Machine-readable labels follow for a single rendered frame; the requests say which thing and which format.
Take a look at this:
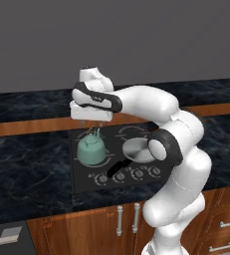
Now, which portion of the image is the silver dishwasher handle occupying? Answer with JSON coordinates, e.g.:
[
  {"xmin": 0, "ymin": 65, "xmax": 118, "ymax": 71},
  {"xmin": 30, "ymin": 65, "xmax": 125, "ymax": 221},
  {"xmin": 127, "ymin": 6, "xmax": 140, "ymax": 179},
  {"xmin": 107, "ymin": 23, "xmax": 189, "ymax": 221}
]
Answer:
[{"xmin": 0, "ymin": 226, "xmax": 24, "ymax": 247}]

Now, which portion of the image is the teal green kettle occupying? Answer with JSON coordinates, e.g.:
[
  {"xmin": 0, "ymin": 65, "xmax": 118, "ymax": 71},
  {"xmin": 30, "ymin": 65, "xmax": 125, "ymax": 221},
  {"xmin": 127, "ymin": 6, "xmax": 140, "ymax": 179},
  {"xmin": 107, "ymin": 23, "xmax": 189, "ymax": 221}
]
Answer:
[{"xmin": 77, "ymin": 127, "xmax": 108, "ymax": 166}]

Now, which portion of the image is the black hob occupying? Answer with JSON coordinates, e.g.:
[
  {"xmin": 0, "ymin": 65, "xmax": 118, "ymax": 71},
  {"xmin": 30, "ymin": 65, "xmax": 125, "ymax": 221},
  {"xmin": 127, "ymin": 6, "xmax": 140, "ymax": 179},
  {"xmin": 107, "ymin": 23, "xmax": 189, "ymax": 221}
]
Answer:
[{"xmin": 68, "ymin": 122, "xmax": 174, "ymax": 194}]

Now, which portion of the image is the round black hob knob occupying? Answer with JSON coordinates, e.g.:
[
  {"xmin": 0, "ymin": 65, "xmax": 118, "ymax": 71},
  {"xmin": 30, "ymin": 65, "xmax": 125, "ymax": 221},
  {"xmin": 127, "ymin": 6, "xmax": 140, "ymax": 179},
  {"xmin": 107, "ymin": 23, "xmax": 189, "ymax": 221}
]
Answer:
[
  {"xmin": 97, "ymin": 173, "xmax": 109, "ymax": 185},
  {"xmin": 132, "ymin": 168, "xmax": 145, "ymax": 180},
  {"xmin": 115, "ymin": 171, "xmax": 126, "ymax": 183},
  {"xmin": 148, "ymin": 166, "xmax": 161, "ymax": 177}
]

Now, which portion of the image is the silver cupboard door handle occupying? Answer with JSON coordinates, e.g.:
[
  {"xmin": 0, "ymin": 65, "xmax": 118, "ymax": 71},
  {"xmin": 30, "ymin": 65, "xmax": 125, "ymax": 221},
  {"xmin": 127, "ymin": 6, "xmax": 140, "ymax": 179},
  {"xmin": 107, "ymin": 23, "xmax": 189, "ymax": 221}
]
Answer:
[
  {"xmin": 115, "ymin": 205, "xmax": 124, "ymax": 237},
  {"xmin": 132, "ymin": 202, "xmax": 141, "ymax": 234}
]

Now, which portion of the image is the wooden cupboard door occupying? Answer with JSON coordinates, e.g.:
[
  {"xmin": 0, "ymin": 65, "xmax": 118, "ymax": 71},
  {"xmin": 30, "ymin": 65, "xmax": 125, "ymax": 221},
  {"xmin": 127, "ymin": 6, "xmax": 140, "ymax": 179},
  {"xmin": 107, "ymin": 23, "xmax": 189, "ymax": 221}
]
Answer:
[
  {"xmin": 127, "ymin": 199, "xmax": 158, "ymax": 255},
  {"xmin": 26, "ymin": 203, "xmax": 130, "ymax": 255}
]

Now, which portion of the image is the dark grey dishwasher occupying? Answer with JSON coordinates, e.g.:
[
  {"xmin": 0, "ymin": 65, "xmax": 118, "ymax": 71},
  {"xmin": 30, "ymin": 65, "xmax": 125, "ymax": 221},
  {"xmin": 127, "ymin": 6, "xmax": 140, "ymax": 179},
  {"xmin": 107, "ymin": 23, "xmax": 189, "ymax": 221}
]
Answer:
[{"xmin": 0, "ymin": 221, "xmax": 35, "ymax": 255}]

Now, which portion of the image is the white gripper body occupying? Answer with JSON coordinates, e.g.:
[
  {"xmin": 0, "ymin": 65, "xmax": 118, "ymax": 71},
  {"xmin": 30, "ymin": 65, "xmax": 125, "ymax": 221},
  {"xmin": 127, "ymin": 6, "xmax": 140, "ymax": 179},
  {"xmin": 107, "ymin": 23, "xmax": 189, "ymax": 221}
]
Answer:
[{"xmin": 69, "ymin": 100, "xmax": 115, "ymax": 123}]

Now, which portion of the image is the wooden drawer front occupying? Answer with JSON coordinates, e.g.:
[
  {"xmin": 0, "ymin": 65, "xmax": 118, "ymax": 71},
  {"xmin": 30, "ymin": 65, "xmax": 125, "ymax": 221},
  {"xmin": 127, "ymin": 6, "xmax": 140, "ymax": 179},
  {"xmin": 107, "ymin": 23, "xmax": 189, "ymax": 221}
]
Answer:
[
  {"xmin": 213, "ymin": 184, "xmax": 230, "ymax": 214},
  {"xmin": 201, "ymin": 206, "xmax": 230, "ymax": 239},
  {"xmin": 193, "ymin": 232, "xmax": 230, "ymax": 255}
]

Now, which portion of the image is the grey frying pan black handle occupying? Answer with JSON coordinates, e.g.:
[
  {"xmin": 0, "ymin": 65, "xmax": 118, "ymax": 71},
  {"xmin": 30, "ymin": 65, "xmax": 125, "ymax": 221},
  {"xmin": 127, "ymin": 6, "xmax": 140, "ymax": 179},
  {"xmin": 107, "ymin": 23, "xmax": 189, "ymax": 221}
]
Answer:
[{"xmin": 106, "ymin": 136, "xmax": 158, "ymax": 179}]

